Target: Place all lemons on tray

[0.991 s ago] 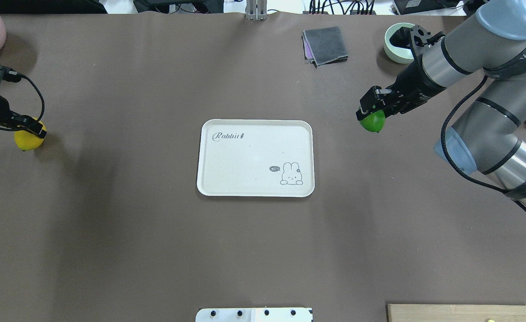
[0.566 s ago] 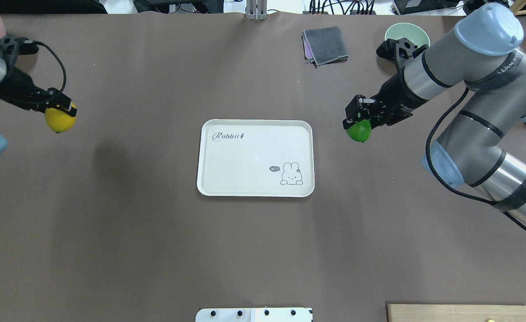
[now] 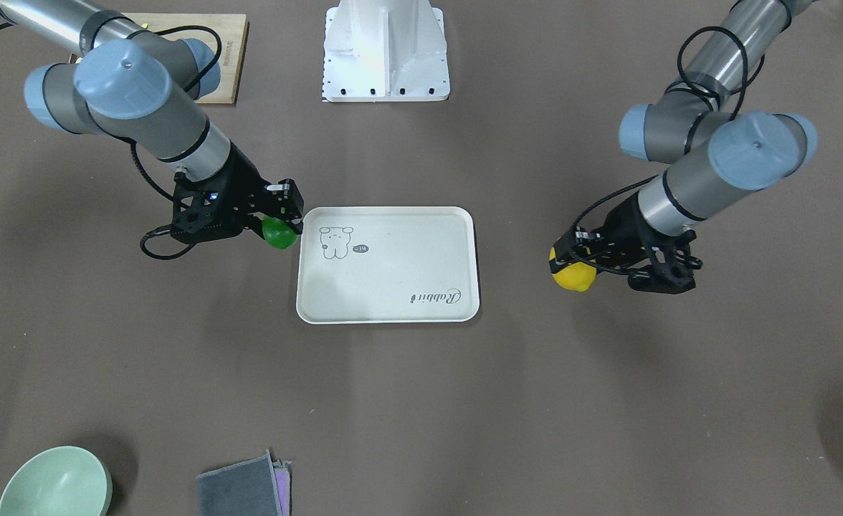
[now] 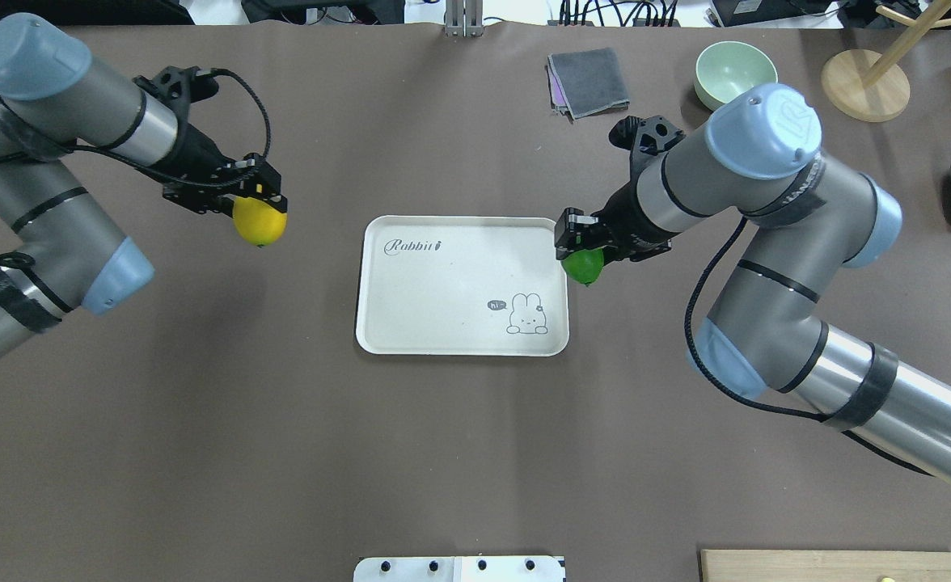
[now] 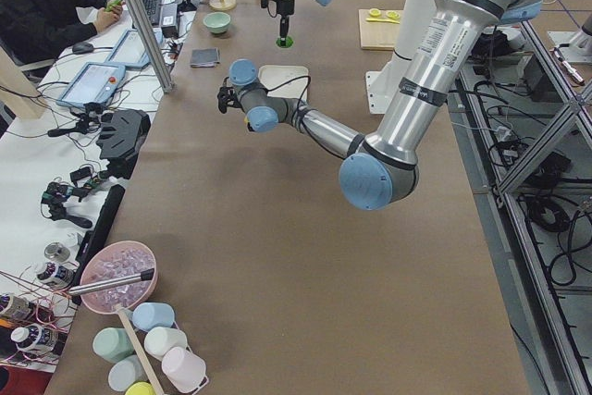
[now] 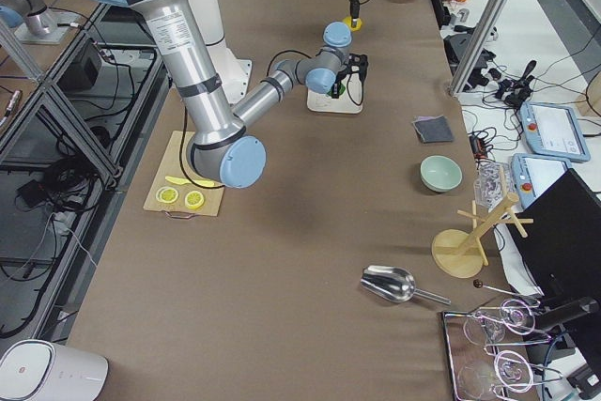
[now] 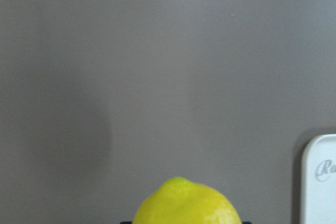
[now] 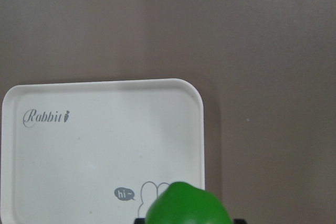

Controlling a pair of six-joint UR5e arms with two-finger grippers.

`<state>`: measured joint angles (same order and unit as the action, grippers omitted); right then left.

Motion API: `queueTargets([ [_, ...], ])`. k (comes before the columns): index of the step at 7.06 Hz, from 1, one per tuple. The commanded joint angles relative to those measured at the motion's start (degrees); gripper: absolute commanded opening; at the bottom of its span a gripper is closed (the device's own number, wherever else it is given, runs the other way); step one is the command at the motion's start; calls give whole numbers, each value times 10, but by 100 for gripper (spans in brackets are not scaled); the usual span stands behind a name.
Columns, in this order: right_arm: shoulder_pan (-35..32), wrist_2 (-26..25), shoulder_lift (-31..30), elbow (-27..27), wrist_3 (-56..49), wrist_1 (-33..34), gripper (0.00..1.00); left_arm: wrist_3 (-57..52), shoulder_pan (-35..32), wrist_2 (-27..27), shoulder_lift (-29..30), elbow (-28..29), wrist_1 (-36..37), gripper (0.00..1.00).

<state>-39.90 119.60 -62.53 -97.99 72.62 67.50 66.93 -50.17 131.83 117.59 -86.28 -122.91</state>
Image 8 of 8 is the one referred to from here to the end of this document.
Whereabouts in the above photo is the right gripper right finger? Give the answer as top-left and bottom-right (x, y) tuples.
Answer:
(233, 219), (247, 224)

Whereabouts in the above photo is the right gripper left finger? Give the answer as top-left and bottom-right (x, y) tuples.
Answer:
(133, 218), (145, 224)

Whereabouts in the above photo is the green lime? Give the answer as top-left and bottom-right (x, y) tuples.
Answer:
(145, 182), (233, 223)

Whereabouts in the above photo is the white rabbit print tray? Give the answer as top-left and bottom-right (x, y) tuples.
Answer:
(1, 79), (205, 223)

